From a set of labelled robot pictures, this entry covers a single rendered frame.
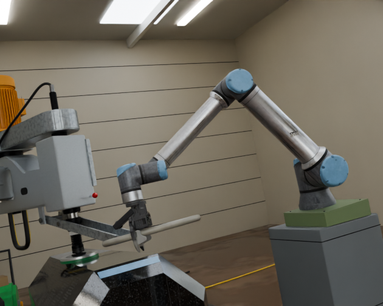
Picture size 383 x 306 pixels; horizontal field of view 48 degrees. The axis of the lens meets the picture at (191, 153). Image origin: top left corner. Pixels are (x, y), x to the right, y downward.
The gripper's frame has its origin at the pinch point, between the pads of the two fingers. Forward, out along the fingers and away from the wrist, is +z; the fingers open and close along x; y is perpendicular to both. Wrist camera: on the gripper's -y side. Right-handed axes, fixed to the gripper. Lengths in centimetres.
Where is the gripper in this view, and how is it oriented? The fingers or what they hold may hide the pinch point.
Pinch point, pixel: (139, 249)
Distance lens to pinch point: 193.0
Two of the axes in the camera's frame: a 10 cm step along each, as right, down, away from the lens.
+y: 9.5, -2.6, -1.7
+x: 2.0, 1.0, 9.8
